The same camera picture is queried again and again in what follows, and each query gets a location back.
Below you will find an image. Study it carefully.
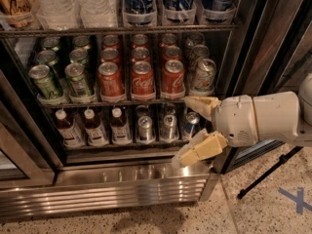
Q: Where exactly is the green can far-left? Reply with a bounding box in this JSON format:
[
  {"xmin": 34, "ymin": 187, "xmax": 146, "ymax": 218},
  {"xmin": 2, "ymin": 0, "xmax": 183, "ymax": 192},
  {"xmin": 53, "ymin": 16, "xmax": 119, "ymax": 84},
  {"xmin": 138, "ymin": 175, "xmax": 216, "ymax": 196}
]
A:
[
  {"xmin": 36, "ymin": 50, "xmax": 59, "ymax": 68},
  {"xmin": 41, "ymin": 37, "xmax": 61, "ymax": 52},
  {"xmin": 28, "ymin": 64, "xmax": 63, "ymax": 99}
]

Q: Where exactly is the left clear water bottle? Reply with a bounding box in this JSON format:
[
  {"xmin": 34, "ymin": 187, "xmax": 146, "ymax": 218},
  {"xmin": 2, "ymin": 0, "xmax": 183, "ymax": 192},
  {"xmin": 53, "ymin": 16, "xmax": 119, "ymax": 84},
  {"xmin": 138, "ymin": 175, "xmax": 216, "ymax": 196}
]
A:
[{"xmin": 38, "ymin": 0, "xmax": 78, "ymax": 30}]

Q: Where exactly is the green can middle far-left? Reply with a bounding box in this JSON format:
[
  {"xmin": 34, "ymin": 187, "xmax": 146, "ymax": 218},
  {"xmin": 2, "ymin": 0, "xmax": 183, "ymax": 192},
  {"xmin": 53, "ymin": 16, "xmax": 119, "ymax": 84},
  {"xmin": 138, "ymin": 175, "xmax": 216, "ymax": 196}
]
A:
[{"xmin": 36, "ymin": 50, "xmax": 59, "ymax": 68}]

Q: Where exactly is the yellow LaCroix can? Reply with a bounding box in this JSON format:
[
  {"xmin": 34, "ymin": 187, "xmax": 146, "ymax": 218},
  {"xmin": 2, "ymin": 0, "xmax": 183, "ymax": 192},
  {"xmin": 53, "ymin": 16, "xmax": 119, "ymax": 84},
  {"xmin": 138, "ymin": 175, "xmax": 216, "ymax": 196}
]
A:
[{"xmin": 0, "ymin": 0, "xmax": 36, "ymax": 29}]

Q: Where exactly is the bottom wire shelf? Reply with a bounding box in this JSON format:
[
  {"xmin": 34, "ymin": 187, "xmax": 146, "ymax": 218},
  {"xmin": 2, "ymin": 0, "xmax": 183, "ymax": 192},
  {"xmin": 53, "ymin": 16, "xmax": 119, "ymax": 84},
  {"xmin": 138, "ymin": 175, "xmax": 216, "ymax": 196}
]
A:
[{"xmin": 63, "ymin": 139, "xmax": 189, "ymax": 150}]

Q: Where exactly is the tea bottle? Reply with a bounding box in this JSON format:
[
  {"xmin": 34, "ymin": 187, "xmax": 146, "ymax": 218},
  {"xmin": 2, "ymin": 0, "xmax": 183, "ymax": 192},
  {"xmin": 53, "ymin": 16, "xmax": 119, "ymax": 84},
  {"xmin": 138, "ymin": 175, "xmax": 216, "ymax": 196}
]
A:
[
  {"xmin": 110, "ymin": 107, "xmax": 132, "ymax": 144},
  {"xmin": 84, "ymin": 108, "xmax": 108, "ymax": 147},
  {"xmin": 55, "ymin": 109, "xmax": 85, "ymax": 148}
]

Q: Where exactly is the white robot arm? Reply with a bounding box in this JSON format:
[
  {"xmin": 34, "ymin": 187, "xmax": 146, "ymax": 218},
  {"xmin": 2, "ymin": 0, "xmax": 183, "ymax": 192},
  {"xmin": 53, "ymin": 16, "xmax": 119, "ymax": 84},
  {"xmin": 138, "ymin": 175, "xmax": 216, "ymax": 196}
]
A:
[{"xmin": 172, "ymin": 74, "xmax": 312, "ymax": 168}]

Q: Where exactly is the blue tape cross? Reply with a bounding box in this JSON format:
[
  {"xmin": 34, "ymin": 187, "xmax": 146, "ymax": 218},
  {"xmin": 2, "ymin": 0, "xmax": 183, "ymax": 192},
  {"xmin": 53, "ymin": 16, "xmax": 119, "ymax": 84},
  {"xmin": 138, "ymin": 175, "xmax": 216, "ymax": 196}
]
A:
[{"xmin": 278, "ymin": 187, "xmax": 312, "ymax": 215}]

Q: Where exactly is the red coke can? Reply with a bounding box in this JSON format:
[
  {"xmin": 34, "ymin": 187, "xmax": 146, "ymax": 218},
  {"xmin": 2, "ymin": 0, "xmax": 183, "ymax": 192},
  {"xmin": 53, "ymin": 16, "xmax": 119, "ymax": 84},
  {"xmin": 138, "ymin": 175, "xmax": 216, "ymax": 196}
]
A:
[
  {"xmin": 162, "ymin": 59, "xmax": 185, "ymax": 94},
  {"xmin": 132, "ymin": 34, "xmax": 149, "ymax": 49},
  {"xmin": 131, "ymin": 61, "xmax": 154, "ymax": 96},
  {"xmin": 97, "ymin": 62, "xmax": 124, "ymax": 97},
  {"xmin": 100, "ymin": 48, "xmax": 120, "ymax": 64},
  {"xmin": 159, "ymin": 33, "xmax": 177, "ymax": 48},
  {"xmin": 101, "ymin": 34, "xmax": 122, "ymax": 50},
  {"xmin": 132, "ymin": 47, "xmax": 150, "ymax": 62},
  {"xmin": 162, "ymin": 46, "xmax": 182, "ymax": 61}
]

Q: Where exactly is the green can front far-left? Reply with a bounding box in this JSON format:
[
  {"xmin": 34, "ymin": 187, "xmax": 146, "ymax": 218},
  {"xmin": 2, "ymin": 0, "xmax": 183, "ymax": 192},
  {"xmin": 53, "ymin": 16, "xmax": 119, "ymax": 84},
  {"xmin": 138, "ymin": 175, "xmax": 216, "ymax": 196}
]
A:
[{"xmin": 28, "ymin": 64, "xmax": 63, "ymax": 99}]

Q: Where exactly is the silver can column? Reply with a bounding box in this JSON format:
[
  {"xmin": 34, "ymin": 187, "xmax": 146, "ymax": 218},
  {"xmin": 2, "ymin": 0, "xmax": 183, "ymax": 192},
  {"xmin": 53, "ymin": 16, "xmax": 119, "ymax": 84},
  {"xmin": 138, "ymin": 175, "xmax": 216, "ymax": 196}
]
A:
[
  {"xmin": 184, "ymin": 32, "xmax": 205, "ymax": 48},
  {"xmin": 188, "ymin": 45, "xmax": 210, "ymax": 66}
]

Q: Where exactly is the blue Pepsi can middle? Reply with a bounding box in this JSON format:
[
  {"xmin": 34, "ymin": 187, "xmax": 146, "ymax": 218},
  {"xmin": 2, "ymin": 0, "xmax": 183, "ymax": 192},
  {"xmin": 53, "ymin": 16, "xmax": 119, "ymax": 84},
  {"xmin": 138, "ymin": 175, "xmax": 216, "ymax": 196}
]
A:
[{"xmin": 163, "ymin": 0, "xmax": 193, "ymax": 22}]

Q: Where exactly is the clear water bottle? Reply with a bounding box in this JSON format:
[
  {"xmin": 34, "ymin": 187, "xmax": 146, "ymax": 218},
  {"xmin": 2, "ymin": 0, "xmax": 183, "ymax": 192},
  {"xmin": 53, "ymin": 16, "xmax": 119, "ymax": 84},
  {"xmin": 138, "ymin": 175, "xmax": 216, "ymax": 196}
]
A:
[
  {"xmin": 77, "ymin": 0, "xmax": 118, "ymax": 28},
  {"xmin": 38, "ymin": 0, "xmax": 78, "ymax": 30}
]

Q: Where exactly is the silver can middle right column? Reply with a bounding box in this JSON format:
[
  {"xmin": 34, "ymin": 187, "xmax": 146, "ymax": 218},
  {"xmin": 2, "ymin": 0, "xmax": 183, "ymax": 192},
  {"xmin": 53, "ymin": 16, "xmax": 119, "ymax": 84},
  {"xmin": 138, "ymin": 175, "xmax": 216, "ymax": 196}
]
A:
[{"xmin": 188, "ymin": 45, "xmax": 210, "ymax": 66}]

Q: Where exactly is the top wire shelf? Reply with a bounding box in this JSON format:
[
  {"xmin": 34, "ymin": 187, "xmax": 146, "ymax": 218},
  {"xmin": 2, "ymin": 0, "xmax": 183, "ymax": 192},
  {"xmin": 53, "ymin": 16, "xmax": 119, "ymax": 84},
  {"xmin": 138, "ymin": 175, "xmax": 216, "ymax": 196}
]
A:
[{"xmin": 0, "ymin": 24, "xmax": 238, "ymax": 38}]

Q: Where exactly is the middle wire shelf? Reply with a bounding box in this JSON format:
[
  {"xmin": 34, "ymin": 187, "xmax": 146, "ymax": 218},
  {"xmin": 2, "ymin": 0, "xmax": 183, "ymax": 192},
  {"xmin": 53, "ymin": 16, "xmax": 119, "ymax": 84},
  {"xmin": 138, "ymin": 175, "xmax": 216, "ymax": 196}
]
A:
[{"xmin": 39, "ymin": 97, "xmax": 188, "ymax": 108}]

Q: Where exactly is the right clear water bottle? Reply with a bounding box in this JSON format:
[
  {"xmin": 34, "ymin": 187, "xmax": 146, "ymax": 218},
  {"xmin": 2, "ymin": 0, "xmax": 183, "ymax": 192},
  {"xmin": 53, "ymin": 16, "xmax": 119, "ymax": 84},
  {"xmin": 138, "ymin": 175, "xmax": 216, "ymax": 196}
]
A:
[{"xmin": 77, "ymin": 0, "xmax": 118, "ymax": 28}]

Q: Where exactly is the silver can back right column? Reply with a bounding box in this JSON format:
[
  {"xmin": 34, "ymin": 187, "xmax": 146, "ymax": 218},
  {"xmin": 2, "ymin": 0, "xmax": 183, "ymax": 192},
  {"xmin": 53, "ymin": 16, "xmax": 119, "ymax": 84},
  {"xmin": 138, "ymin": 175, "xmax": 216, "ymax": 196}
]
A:
[{"xmin": 184, "ymin": 32, "xmax": 205, "ymax": 48}]

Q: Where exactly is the tea bottle right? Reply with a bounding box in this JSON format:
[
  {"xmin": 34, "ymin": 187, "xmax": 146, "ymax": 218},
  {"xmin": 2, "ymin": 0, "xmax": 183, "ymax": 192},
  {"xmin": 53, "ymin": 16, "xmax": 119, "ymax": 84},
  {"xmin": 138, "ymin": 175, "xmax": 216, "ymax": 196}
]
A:
[{"xmin": 110, "ymin": 107, "xmax": 132, "ymax": 144}]

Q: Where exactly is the blue silver can bottom right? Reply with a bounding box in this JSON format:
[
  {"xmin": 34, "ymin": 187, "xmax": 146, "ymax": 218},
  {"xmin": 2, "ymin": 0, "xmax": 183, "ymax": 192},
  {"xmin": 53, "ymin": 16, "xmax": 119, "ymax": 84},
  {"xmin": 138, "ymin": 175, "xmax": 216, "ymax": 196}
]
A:
[{"xmin": 183, "ymin": 112, "xmax": 200, "ymax": 138}]

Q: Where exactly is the tea bottle middle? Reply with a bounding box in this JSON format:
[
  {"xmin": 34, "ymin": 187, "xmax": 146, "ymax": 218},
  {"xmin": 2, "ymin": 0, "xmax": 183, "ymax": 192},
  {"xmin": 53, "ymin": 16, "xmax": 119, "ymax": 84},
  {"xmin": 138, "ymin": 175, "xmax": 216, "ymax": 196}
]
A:
[{"xmin": 84, "ymin": 108, "xmax": 108, "ymax": 147}]

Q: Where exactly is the green can back far-left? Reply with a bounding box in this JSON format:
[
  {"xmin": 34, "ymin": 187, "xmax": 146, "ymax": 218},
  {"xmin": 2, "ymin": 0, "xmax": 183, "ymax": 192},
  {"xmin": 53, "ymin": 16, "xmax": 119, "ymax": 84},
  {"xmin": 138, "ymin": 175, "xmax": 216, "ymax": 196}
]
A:
[{"xmin": 41, "ymin": 37, "xmax": 61, "ymax": 52}]

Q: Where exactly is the silver can bottom left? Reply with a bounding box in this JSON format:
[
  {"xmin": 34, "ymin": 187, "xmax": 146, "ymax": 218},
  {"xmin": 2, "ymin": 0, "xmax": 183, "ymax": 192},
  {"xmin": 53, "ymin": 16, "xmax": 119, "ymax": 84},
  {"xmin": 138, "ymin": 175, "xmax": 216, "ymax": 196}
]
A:
[{"xmin": 137, "ymin": 116, "xmax": 153, "ymax": 141}]

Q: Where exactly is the blue Pepsi can right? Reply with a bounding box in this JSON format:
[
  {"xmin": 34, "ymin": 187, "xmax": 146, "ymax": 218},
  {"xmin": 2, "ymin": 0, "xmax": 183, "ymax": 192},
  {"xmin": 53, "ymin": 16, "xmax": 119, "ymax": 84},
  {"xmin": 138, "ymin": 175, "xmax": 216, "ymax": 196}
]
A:
[{"xmin": 201, "ymin": 0, "xmax": 235, "ymax": 22}]

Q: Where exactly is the glass fridge door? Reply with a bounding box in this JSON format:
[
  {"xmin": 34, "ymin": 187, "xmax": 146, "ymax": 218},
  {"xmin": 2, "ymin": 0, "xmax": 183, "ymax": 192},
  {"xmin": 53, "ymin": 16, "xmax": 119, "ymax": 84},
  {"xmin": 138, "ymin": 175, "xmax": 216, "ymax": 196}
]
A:
[{"xmin": 213, "ymin": 0, "xmax": 312, "ymax": 175}]

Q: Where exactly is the blue Pepsi can left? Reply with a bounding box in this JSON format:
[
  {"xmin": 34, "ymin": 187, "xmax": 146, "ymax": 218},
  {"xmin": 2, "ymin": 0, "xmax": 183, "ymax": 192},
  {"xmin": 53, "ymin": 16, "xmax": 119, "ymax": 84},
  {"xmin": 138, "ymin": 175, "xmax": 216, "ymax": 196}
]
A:
[{"xmin": 123, "ymin": 0, "xmax": 155, "ymax": 26}]

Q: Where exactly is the black tripod leg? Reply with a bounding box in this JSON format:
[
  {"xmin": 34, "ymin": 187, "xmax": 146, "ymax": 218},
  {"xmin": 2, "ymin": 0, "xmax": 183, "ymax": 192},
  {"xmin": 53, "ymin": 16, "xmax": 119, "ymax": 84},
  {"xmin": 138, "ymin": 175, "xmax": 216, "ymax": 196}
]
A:
[{"xmin": 237, "ymin": 146, "xmax": 302, "ymax": 199}]

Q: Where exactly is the wire shelf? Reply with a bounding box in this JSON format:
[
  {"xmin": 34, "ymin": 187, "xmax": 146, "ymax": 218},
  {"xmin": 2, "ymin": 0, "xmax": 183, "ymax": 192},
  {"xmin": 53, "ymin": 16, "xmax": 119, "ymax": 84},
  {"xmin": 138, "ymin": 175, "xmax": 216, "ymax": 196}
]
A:
[
  {"xmin": 39, "ymin": 97, "xmax": 188, "ymax": 108},
  {"xmin": 63, "ymin": 139, "xmax": 189, "ymax": 150},
  {"xmin": 0, "ymin": 24, "xmax": 238, "ymax": 38}
]

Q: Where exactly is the silver can bottom middle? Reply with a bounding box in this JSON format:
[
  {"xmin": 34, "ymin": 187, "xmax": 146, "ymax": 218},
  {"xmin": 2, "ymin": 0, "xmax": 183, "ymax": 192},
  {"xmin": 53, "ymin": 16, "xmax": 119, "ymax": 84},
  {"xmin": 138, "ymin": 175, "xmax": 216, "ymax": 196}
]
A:
[{"xmin": 162, "ymin": 114, "xmax": 177, "ymax": 140}]

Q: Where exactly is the blue pepsi can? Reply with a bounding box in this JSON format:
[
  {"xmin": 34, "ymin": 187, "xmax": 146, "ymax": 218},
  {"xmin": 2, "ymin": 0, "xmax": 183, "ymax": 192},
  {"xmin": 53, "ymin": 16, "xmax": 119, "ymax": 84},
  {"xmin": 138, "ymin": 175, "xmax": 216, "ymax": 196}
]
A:
[
  {"xmin": 123, "ymin": 0, "xmax": 155, "ymax": 26},
  {"xmin": 163, "ymin": 0, "xmax": 193, "ymax": 22},
  {"xmin": 201, "ymin": 0, "xmax": 235, "ymax": 22}
]

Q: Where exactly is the stainless steel fridge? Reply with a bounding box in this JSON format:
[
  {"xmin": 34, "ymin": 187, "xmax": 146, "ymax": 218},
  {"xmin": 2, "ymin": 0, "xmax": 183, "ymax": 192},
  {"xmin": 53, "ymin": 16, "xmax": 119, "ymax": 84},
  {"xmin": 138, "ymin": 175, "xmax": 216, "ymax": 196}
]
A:
[{"xmin": 0, "ymin": 0, "xmax": 312, "ymax": 220}]

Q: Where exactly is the silver 7up can front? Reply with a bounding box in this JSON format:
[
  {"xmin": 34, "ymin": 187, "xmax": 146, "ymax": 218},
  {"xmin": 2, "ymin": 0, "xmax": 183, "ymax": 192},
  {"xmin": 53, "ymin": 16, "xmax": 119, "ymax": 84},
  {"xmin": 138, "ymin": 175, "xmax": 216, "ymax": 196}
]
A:
[{"xmin": 191, "ymin": 58, "xmax": 216, "ymax": 92}]

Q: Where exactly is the tea bottle left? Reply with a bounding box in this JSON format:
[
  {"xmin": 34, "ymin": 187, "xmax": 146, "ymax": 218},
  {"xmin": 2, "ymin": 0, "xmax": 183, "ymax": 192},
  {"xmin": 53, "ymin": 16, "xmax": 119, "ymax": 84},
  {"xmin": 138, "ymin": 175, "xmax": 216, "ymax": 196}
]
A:
[{"xmin": 55, "ymin": 109, "xmax": 85, "ymax": 148}]

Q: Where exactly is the green can column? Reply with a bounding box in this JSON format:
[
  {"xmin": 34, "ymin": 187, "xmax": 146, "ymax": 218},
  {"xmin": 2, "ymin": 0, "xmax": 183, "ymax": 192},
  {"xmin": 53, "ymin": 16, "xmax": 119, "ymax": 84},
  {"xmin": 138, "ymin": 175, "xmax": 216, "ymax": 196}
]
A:
[
  {"xmin": 73, "ymin": 35, "xmax": 92, "ymax": 51},
  {"xmin": 64, "ymin": 62, "xmax": 94, "ymax": 98},
  {"xmin": 69, "ymin": 48, "xmax": 89, "ymax": 66}
]

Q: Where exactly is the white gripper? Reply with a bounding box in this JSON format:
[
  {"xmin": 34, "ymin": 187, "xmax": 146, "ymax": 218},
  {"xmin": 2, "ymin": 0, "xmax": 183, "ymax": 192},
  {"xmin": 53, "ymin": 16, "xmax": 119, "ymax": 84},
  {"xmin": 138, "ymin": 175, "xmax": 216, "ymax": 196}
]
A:
[{"xmin": 172, "ymin": 96, "xmax": 258, "ymax": 168}]

